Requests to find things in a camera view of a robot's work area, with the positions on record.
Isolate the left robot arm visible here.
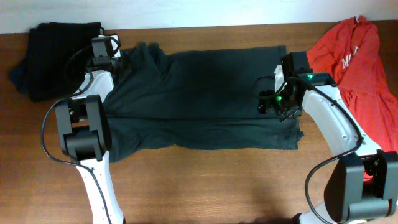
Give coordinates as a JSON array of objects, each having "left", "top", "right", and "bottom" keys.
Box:
[{"left": 54, "top": 34, "right": 126, "bottom": 223}]

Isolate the red t-shirt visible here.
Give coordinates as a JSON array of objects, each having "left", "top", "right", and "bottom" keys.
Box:
[{"left": 307, "top": 16, "right": 397, "bottom": 152}]

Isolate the folded black clothes stack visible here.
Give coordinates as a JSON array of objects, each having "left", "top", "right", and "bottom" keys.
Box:
[{"left": 8, "top": 22, "right": 102, "bottom": 102}]

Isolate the dark green t-shirt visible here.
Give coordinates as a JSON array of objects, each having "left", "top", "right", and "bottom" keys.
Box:
[{"left": 103, "top": 43, "right": 303, "bottom": 162}]

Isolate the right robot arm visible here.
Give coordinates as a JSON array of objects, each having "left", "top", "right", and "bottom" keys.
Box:
[{"left": 259, "top": 65, "right": 397, "bottom": 223}]

